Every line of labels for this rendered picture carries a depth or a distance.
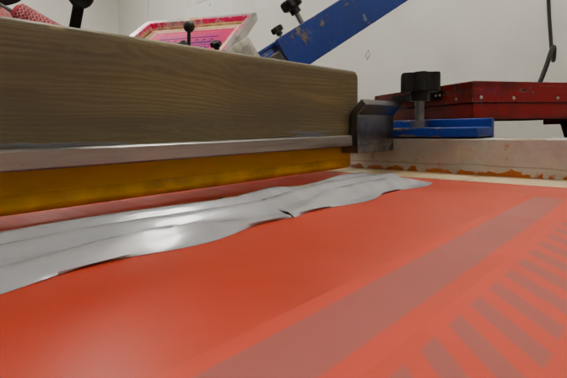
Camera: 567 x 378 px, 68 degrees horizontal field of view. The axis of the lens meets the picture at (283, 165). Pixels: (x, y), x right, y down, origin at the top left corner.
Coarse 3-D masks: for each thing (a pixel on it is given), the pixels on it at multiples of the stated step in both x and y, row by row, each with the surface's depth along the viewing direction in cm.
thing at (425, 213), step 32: (192, 192) 32; (224, 192) 32; (416, 192) 30; (448, 192) 30; (480, 192) 30; (512, 192) 29; (544, 192) 29; (352, 224) 21; (384, 224) 21; (416, 224) 20; (448, 224) 20
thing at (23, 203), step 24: (264, 168) 35; (288, 168) 37; (312, 168) 39; (336, 168) 42; (48, 192) 23; (72, 192) 24; (96, 192) 25; (120, 192) 26; (144, 192) 27; (168, 192) 29; (0, 216) 21
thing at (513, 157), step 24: (408, 144) 45; (432, 144) 43; (456, 144) 41; (480, 144) 40; (504, 144) 38; (528, 144) 37; (552, 144) 36; (384, 168) 47; (408, 168) 45; (432, 168) 43; (456, 168) 42; (480, 168) 40; (504, 168) 39; (528, 168) 37; (552, 168) 36
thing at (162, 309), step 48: (240, 240) 18; (288, 240) 18; (336, 240) 18; (384, 240) 18; (48, 288) 13; (96, 288) 13; (144, 288) 13; (192, 288) 13; (240, 288) 13; (288, 288) 13; (0, 336) 10; (48, 336) 10; (96, 336) 10; (144, 336) 10; (192, 336) 10
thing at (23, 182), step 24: (72, 168) 24; (96, 168) 25; (120, 168) 26; (144, 168) 27; (168, 168) 28; (192, 168) 30; (216, 168) 31; (240, 168) 33; (0, 192) 21; (24, 192) 22
